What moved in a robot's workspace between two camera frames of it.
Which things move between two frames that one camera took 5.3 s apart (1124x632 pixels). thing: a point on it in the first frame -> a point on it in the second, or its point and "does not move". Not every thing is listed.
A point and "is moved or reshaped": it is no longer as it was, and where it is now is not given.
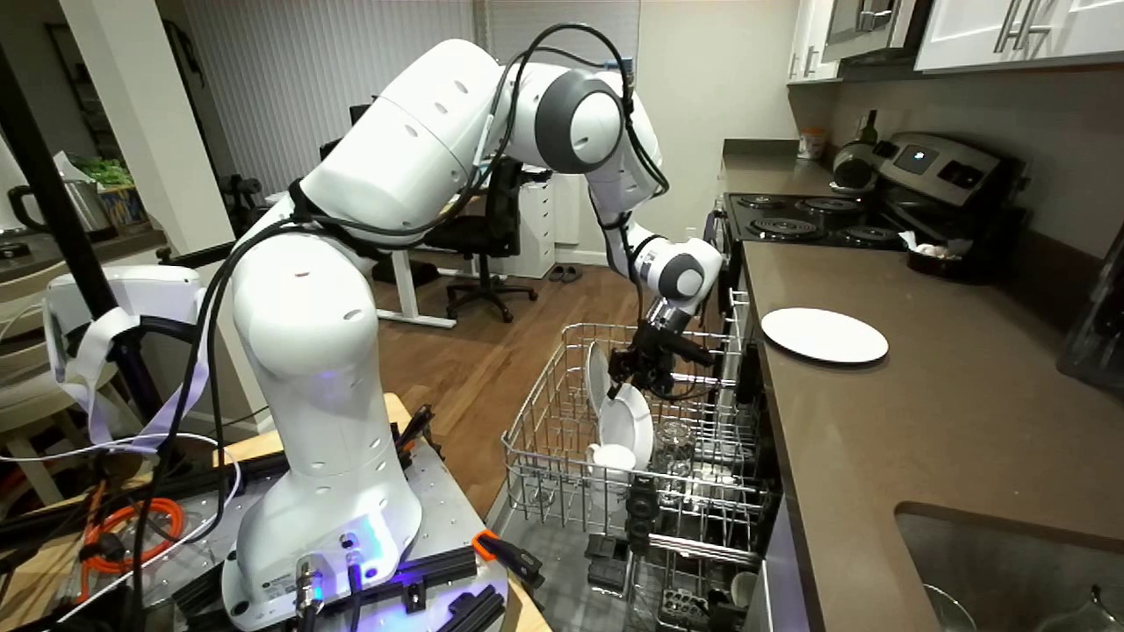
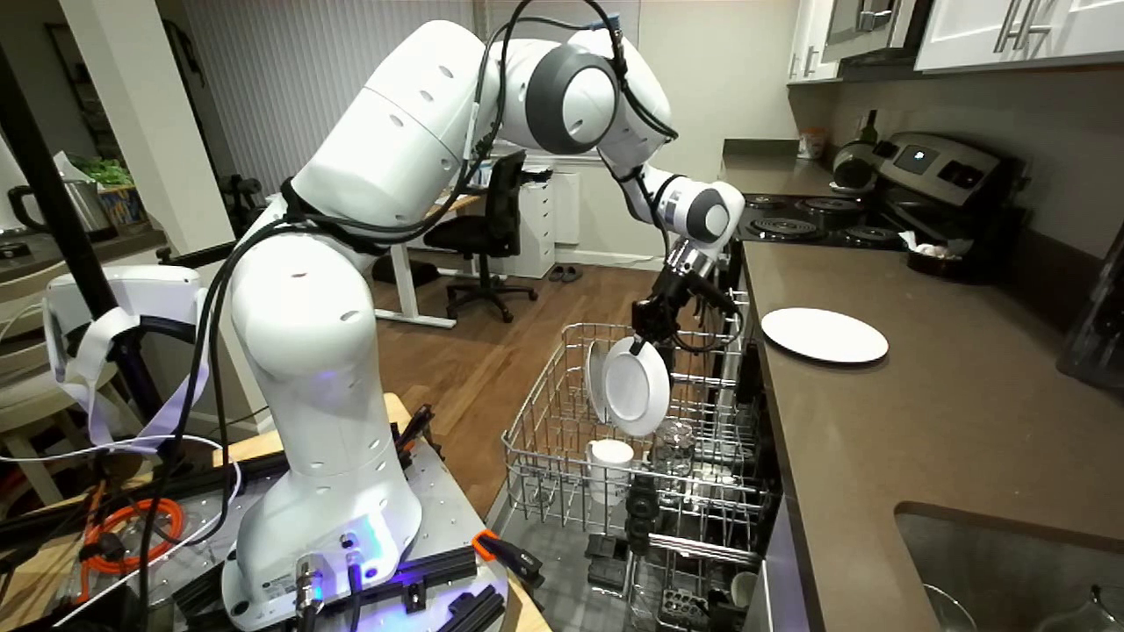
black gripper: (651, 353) -> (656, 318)
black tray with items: (939, 258) does not move
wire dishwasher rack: (647, 432) does not move
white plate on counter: (824, 336) does not move
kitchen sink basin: (992, 575) does not move
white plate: (625, 423) is moved or reshaped
